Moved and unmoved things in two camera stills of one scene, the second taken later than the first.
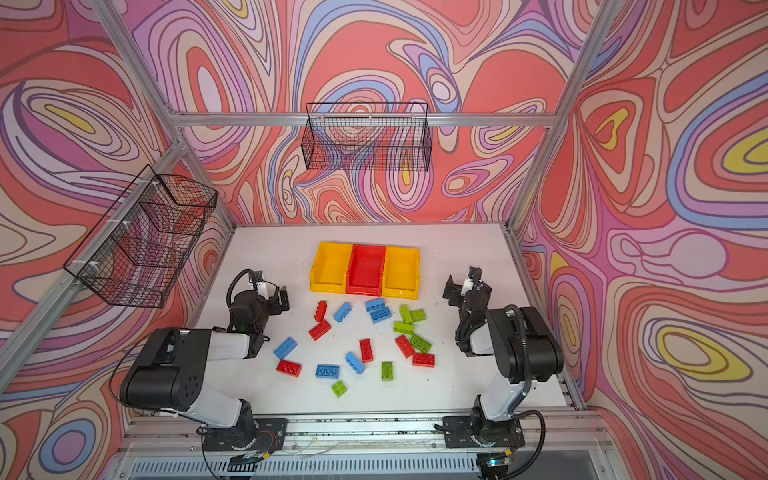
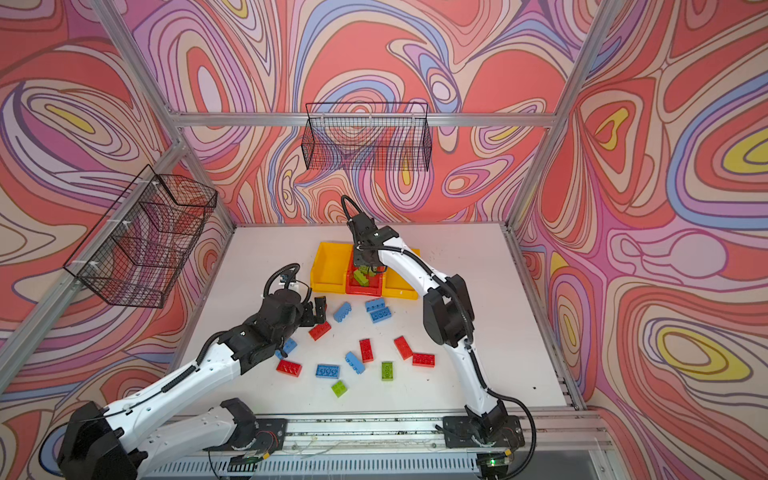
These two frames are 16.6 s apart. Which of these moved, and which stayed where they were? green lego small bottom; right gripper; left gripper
Moved: right gripper; left gripper
Stayed: green lego small bottom
